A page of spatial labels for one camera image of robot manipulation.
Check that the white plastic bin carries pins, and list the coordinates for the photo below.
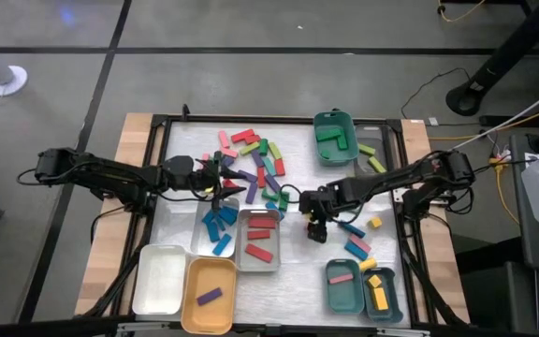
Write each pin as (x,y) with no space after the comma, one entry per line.
(157,281)
(198,245)

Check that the orange plastic bin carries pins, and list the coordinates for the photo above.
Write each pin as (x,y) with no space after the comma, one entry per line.
(194,281)

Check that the light grey plastic bin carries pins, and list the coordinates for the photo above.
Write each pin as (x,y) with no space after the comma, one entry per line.
(274,263)

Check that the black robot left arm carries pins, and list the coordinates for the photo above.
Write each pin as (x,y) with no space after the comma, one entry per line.
(110,175)

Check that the teal wooden block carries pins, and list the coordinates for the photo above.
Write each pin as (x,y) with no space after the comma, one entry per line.
(269,165)

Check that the yellow wooden block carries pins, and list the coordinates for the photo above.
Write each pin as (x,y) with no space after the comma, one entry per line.
(368,264)
(380,298)

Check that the red wooden block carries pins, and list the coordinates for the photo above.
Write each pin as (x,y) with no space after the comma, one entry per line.
(261,177)
(279,167)
(253,139)
(240,136)
(229,183)
(258,253)

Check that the purple wooden block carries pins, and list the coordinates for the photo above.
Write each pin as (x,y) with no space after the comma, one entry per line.
(273,183)
(251,192)
(248,176)
(209,296)
(228,161)
(257,158)

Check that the wooden table side board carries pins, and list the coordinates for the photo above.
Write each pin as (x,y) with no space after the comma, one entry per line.
(110,234)
(438,262)

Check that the pink wooden block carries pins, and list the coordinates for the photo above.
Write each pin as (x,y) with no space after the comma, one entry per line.
(223,139)
(228,152)
(359,243)
(203,158)
(340,279)

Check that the lime wooden block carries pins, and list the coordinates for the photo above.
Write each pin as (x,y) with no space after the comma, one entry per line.
(376,164)
(274,150)
(367,150)
(249,148)

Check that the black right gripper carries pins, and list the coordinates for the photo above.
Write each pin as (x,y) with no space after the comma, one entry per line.
(323,201)

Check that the black side desk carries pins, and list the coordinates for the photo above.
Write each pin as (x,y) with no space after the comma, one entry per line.
(494,290)

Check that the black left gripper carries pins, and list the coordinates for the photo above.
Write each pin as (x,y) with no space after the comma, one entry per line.
(208,177)

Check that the power strip with plugs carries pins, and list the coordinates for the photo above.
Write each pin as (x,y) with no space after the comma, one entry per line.
(499,161)

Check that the green wooden block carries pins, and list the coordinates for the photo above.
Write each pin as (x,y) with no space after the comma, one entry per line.
(342,142)
(269,195)
(284,200)
(214,161)
(263,146)
(328,134)

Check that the grey translucent plastic bin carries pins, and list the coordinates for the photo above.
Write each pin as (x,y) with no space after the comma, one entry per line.
(368,136)

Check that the black frame corner bracket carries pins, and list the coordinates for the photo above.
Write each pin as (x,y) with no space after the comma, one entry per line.
(185,111)

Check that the dark teal plastic bin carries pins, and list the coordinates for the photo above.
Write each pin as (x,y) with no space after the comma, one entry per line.
(371,312)

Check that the green cube block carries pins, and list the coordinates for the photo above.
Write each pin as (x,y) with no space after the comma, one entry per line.
(325,153)

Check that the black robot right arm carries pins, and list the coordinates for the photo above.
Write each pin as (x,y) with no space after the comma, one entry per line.
(400,180)

